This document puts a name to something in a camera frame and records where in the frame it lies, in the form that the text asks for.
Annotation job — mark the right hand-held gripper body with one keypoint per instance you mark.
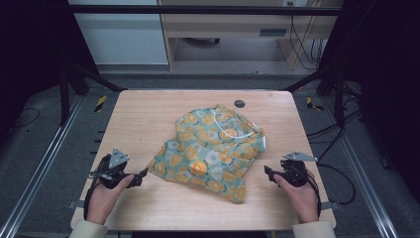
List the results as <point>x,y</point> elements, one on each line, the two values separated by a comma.
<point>294,172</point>

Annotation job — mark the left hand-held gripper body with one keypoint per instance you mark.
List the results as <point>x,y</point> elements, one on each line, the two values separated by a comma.
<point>114,165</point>

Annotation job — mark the teal orange floral cloth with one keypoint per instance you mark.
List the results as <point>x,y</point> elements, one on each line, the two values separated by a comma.
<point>211,148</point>

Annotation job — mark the person's right hand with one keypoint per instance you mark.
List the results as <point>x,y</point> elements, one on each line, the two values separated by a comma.
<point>302,201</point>

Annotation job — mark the person's left hand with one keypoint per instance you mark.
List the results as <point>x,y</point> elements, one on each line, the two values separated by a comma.
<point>100,203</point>

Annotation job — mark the grey round table grommet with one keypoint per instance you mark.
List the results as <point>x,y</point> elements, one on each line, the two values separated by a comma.
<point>239,103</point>

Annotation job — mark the black metal stand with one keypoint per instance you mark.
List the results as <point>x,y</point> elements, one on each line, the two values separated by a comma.
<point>338,95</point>
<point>64,95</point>

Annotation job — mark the white cabinet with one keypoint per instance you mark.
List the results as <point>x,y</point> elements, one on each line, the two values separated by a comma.
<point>122,36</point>

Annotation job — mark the light wooden desk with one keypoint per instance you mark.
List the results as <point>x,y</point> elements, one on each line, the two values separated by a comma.
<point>228,24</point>

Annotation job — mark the grey table edge bracket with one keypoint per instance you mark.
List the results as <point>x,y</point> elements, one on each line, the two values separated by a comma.
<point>331,205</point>
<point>75,204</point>

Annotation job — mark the aluminium floor rail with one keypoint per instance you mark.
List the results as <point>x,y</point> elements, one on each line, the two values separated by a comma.
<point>366,185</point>
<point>39,172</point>

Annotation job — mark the black horizontal frame bar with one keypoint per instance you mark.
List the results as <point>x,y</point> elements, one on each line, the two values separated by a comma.
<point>198,10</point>

